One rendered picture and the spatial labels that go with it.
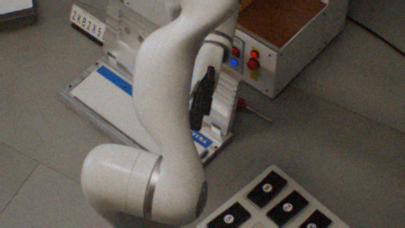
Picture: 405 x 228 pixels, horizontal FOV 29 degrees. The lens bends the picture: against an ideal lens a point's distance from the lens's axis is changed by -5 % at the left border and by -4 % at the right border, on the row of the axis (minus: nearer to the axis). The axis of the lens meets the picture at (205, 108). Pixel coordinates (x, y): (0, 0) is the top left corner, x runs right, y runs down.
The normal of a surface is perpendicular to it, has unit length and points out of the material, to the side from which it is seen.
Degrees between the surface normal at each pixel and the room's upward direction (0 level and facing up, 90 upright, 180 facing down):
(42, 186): 0
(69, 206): 0
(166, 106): 60
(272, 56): 90
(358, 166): 0
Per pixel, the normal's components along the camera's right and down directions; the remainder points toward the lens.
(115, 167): -0.08, -0.42
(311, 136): 0.00, -0.62
